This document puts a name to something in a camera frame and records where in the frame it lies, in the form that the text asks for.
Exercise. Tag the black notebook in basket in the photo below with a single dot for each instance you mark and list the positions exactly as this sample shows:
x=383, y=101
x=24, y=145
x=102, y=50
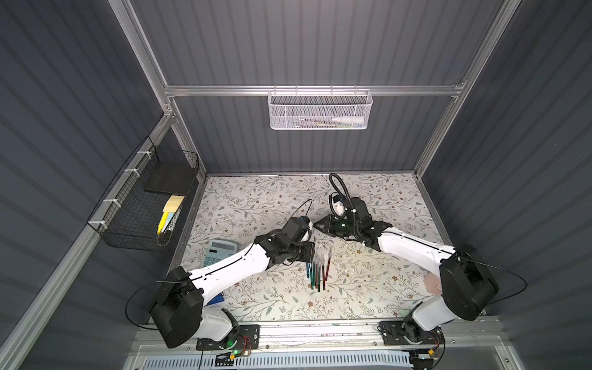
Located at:
x=171, y=179

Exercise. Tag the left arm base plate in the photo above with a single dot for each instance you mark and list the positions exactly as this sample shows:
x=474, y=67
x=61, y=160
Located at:
x=244, y=337

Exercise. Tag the white wire mesh basket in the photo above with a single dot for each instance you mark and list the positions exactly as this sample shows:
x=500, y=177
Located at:
x=313, y=108

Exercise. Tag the white ventilated front panel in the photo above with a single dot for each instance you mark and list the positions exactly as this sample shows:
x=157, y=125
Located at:
x=283, y=360

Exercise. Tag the blue stapler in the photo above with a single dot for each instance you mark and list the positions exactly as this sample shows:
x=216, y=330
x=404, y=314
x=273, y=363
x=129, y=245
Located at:
x=216, y=299

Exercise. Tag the yellow sticky note pad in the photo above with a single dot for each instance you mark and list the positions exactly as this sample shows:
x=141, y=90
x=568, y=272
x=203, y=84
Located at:
x=169, y=212

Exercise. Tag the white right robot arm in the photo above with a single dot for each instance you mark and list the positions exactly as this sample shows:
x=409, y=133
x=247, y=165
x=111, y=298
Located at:
x=465, y=284

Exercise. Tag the dark red carving knife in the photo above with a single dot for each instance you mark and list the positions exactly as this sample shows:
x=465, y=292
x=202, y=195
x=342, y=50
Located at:
x=328, y=264

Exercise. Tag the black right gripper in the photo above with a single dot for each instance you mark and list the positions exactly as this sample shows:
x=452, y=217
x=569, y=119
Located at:
x=331, y=224

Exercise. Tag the white tube in basket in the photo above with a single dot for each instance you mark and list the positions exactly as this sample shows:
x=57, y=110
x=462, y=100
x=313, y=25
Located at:
x=349, y=121

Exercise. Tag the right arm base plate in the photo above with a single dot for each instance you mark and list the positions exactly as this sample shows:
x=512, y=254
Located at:
x=400, y=332

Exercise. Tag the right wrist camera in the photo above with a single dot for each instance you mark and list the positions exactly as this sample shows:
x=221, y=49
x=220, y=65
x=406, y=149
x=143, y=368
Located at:
x=336, y=205

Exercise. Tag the black wire wall basket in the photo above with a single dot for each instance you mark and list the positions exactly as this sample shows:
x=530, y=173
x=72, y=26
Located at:
x=128, y=216

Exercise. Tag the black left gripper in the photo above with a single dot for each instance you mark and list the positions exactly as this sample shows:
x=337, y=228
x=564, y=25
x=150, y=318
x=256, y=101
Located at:
x=304, y=252

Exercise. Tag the pink round object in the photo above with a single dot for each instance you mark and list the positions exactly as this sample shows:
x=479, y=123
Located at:
x=433, y=284

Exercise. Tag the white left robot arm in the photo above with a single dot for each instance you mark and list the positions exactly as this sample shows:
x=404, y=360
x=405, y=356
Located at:
x=180, y=310

